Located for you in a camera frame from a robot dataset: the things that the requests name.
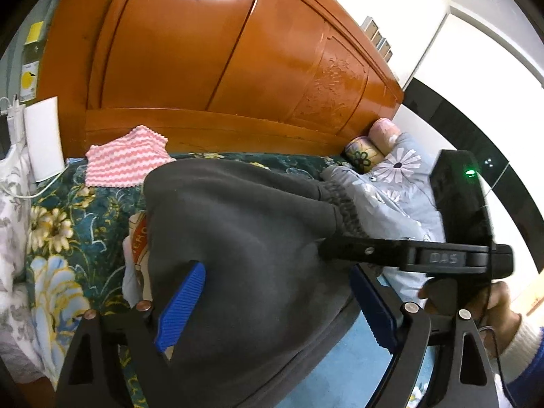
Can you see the person right hand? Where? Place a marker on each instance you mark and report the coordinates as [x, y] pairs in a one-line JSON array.
[[491, 308]]

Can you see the white floral sheet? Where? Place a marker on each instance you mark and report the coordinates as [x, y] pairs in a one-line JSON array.
[[19, 345]]

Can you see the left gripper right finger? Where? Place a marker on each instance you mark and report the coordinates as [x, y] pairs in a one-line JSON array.
[[462, 375]]

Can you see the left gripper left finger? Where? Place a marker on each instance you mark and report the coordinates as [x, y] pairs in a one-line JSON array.
[[92, 373]]

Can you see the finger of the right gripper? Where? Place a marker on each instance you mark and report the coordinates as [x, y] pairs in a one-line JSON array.
[[380, 252]]

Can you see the floral round bolster pillow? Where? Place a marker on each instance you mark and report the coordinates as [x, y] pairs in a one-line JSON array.
[[361, 153]]

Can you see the wall switch panel row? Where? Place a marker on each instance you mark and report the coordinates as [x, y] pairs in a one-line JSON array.
[[371, 30]]

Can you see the light blue floral duvet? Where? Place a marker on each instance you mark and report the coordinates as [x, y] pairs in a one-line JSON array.
[[394, 200]]

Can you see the white blue sleeve forearm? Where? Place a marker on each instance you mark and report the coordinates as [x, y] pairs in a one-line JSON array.
[[522, 365]]

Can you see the pink pillow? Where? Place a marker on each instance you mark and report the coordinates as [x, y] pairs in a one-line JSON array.
[[384, 134]]

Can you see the folded clothes stack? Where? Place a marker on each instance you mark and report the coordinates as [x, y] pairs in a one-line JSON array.
[[136, 282]]

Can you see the pink white striped cloth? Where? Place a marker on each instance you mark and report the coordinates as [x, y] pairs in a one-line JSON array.
[[127, 160]]

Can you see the white black wardrobe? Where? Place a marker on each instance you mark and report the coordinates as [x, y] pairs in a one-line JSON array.
[[479, 85]]

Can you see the white charger box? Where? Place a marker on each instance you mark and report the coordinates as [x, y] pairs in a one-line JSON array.
[[43, 139]]

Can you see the teal floral bed blanket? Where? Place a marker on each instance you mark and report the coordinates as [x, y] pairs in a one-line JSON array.
[[75, 262]]

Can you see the orange wooden headboard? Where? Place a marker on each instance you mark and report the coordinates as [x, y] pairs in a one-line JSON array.
[[278, 76]]

